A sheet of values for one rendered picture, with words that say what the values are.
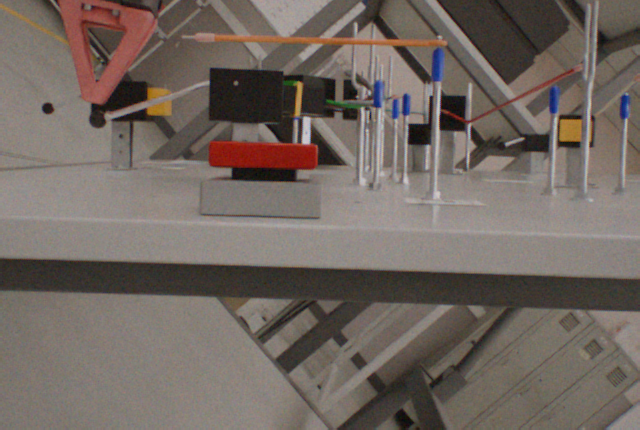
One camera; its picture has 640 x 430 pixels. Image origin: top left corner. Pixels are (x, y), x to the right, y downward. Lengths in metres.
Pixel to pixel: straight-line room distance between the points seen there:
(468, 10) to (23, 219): 1.40
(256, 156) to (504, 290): 0.19
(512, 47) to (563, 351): 6.21
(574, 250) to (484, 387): 7.37
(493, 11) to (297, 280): 1.26
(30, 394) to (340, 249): 0.46
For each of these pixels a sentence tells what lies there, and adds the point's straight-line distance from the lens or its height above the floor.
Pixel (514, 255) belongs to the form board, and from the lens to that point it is 0.36.
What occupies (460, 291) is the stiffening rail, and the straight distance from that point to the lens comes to 0.50.
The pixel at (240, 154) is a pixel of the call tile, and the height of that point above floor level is 1.09.
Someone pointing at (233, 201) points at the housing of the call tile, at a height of 1.07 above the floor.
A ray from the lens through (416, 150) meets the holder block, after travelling 1.29.
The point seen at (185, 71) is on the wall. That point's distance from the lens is 8.45.
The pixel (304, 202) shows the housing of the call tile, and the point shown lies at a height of 1.10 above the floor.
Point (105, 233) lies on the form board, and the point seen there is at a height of 1.03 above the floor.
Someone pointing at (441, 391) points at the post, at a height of 1.01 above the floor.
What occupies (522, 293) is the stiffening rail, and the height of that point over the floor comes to 1.15.
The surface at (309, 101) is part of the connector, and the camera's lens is 0.65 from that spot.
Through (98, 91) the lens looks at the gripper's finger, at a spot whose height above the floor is 1.02.
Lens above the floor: 1.12
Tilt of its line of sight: 2 degrees down
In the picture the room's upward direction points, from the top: 50 degrees clockwise
